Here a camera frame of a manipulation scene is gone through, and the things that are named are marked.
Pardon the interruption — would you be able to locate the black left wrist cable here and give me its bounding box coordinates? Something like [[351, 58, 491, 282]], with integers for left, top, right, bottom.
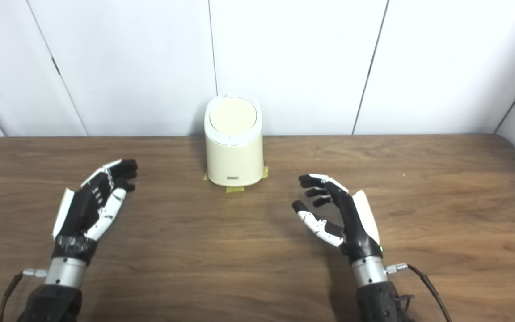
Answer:
[[0, 268, 48, 322]]

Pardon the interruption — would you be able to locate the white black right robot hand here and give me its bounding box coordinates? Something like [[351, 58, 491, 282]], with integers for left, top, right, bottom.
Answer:
[[292, 174, 383, 264]]

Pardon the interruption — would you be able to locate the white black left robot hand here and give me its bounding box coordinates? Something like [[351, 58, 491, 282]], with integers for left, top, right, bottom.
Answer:
[[52, 159, 138, 264]]

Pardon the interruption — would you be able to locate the round cream bin lid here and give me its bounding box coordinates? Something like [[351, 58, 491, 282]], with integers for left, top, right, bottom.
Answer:
[[209, 97, 258, 136]]

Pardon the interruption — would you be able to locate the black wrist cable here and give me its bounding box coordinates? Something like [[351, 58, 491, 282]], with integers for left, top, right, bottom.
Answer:
[[385, 263, 452, 322], [0, 268, 48, 322]]

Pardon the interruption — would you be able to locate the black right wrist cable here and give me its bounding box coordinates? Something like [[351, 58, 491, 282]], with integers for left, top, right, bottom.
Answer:
[[385, 263, 452, 322]]

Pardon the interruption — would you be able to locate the cream-colored bin body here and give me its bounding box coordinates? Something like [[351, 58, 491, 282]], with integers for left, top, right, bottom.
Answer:
[[204, 93, 264, 187]]

